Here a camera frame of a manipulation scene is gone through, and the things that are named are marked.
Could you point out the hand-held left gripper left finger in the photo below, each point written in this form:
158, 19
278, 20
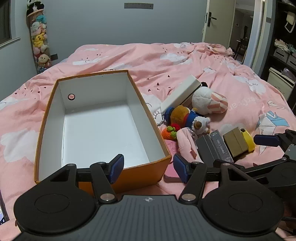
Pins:
116, 168

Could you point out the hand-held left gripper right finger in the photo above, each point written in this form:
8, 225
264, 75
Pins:
181, 168

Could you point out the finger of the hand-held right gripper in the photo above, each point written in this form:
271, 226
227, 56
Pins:
259, 168
266, 140

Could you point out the pink box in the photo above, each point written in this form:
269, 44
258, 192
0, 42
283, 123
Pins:
171, 175

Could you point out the yellow round tape measure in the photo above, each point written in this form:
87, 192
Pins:
249, 141

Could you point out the pink cloth pouch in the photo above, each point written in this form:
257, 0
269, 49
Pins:
183, 141

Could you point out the gold box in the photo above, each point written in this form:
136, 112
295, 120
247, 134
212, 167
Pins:
235, 142

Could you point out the dark grey box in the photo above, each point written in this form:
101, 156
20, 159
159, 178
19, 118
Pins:
208, 148

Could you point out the orange crochet carrot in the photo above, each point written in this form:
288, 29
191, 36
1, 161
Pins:
167, 134

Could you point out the orange cardboard box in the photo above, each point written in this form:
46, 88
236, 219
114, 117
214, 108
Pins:
99, 120

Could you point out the bear plush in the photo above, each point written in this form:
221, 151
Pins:
179, 115

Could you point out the white plush with striped hat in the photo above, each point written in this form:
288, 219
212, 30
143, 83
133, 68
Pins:
203, 99

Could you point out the white rectangular box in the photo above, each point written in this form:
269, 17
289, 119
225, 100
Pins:
179, 92

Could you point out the white storage bin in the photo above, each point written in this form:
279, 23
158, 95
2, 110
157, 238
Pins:
278, 81

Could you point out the grey patterned storage bin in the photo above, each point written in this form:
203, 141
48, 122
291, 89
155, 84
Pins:
282, 56

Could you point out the dark chair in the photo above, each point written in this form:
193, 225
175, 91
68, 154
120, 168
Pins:
242, 44

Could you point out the dark wardrobe shelf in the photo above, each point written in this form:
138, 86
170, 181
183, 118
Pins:
277, 27

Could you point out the white hanging bag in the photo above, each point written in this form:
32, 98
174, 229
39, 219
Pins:
289, 23

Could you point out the white door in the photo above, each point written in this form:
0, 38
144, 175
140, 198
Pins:
219, 20

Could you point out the monkey plush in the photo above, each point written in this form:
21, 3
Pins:
44, 60

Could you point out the yellow plush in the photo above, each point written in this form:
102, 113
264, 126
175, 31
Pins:
38, 39

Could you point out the hanging clear plush organizer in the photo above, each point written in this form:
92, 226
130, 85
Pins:
42, 25

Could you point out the panda plush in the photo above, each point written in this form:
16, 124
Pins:
33, 5

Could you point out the window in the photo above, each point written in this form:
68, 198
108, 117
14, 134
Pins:
4, 20

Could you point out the wall outlet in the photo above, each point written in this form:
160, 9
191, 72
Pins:
54, 57

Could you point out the grey wall switch panel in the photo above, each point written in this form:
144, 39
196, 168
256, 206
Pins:
138, 6

